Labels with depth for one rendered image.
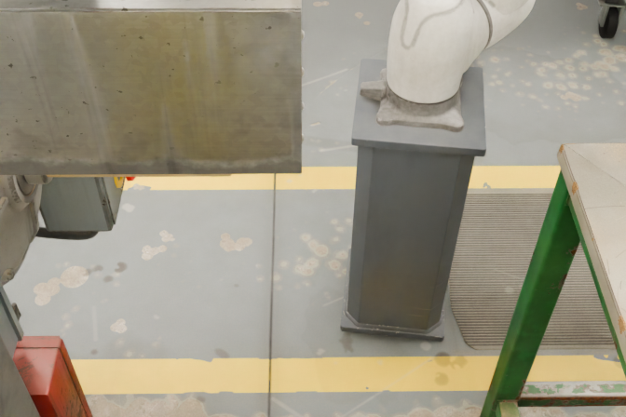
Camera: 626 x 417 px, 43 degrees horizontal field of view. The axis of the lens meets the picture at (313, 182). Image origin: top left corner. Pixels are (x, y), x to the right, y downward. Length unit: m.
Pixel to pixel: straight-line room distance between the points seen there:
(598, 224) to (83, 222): 0.75
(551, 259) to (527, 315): 0.17
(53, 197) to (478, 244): 1.51
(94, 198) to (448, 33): 0.76
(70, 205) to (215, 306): 1.12
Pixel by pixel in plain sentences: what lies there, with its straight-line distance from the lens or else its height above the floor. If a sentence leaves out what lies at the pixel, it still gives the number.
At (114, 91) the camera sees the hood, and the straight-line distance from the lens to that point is 0.54.
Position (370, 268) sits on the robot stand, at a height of 0.26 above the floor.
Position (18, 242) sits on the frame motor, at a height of 1.18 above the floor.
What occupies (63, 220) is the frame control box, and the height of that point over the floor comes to 0.95.
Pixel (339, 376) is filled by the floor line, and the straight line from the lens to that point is 2.09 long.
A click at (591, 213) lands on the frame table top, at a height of 0.93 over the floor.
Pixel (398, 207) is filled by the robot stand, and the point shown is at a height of 0.49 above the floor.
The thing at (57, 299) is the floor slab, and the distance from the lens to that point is 2.32.
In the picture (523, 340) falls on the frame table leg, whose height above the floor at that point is 0.46.
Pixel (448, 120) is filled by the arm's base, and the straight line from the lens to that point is 1.67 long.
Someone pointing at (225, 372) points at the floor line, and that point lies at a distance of 2.10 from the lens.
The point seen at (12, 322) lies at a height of 0.72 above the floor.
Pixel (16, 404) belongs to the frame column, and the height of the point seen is 0.68.
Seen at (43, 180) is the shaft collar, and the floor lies 1.25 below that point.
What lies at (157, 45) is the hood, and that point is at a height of 1.50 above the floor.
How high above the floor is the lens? 1.80
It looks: 46 degrees down
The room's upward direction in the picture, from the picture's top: 1 degrees clockwise
